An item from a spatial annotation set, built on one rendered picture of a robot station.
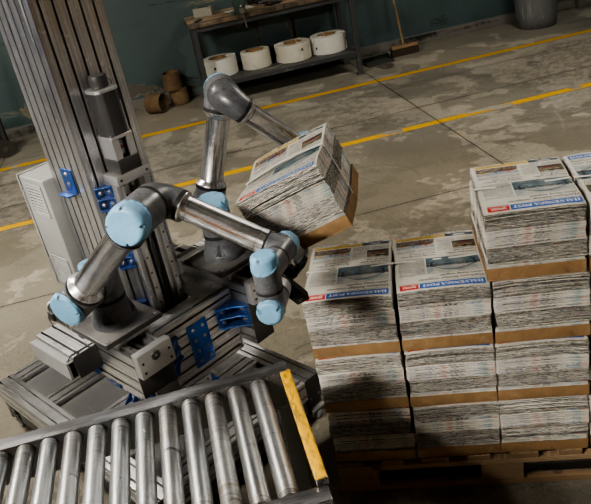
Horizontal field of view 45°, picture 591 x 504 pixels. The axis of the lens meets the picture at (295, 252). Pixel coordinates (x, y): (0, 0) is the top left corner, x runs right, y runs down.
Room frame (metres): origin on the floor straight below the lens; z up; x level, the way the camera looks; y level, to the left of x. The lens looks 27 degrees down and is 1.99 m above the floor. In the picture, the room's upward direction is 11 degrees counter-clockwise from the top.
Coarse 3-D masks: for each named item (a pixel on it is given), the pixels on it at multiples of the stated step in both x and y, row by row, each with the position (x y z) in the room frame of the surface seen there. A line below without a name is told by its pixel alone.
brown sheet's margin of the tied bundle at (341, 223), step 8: (352, 200) 2.05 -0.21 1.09; (352, 208) 2.00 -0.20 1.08; (344, 216) 1.91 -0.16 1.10; (352, 216) 1.96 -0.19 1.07; (328, 224) 1.93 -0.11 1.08; (336, 224) 1.92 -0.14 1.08; (344, 224) 1.91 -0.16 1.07; (352, 224) 1.92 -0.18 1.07; (312, 232) 1.94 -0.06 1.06; (320, 232) 1.93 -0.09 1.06; (328, 232) 1.93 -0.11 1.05; (336, 232) 1.92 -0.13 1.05; (304, 240) 1.94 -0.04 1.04; (312, 240) 1.94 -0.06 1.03; (320, 240) 1.93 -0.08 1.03; (304, 248) 1.94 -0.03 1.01
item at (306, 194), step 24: (288, 168) 2.05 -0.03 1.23; (312, 168) 1.94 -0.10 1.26; (264, 192) 1.97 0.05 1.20; (288, 192) 1.96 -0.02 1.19; (312, 192) 1.95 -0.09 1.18; (336, 192) 1.98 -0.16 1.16; (264, 216) 1.98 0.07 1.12; (288, 216) 1.96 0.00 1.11; (312, 216) 1.95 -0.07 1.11; (336, 216) 1.93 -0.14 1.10
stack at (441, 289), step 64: (320, 256) 2.21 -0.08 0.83; (384, 256) 2.12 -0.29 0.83; (448, 256) 2.04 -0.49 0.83; (320, 320) 1.93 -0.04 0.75; (384, 320) 1.88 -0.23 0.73; (448, 320) 1.85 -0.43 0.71; (512, 320) 1.81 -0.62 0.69; (576, 320) 1.78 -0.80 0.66; (320, 384) 1.93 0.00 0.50; (384, 384) 1.89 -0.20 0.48; (448, 384) 1.86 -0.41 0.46; (512, 384) 1.82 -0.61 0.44; (576, 384) 1.77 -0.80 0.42; (384, 448) 1.90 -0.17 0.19; (576, 448) 1.78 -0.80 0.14
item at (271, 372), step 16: (272, 368) 1.66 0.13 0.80; (208, 384) 1.64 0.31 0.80; (224, 384) 1.63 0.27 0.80; (240, 384) 1.62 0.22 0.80; (272, 384) 1.63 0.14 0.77; (144, 400) 1.63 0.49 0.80; (160, 400) 1.62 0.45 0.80; (176, 400) 1.60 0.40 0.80; (224, 400) 1.61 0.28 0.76; (272, 400) 1.63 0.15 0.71; (288, 400) 1.63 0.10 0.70; (96, 416) 1.60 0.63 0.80; (112, 416) 1.59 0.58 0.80; (128, 416) 1.58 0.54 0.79; (32, 432) 1.59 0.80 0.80; (48, 432) 1.57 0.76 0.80; (64, 432) 1.56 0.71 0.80; (80, 432) 1.57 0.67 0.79; (0, 448) 1.55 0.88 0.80; (16, 448) 1.55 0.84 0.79
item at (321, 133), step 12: (312, 132) 2.26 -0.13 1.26; (324, 132) 2.20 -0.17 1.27; (288, 144) 2.28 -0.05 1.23; (300, 144) 2.22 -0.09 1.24; (312, 144) 2.16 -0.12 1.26; (336, 144) 2.25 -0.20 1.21; (264, 156) 2.31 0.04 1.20; (276, 156) 2.24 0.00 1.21; (288, 156) 2.19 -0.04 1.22; (336, 156) 2.17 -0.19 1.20; (252, 168) 2.27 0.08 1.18; (264, 168) 2.21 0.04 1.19; (348, 168) 2.23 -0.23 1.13; (348, 180) 2.15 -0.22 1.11
